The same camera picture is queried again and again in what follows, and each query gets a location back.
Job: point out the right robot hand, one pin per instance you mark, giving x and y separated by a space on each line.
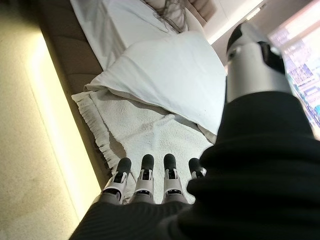
250 190

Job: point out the brown upholstered bed frame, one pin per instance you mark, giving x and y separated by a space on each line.
67 50

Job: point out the grey patterned cushion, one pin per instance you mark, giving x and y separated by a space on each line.
172 13

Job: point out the brown padded headboard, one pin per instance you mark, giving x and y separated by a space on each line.
202 10

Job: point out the bright window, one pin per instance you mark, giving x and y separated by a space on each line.
302 62

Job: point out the white pillow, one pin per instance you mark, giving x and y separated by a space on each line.
170 75

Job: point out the white fluffy fringed throw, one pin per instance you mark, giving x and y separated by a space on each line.
155 135

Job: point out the white bed sheet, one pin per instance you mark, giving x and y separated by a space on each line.
130 22

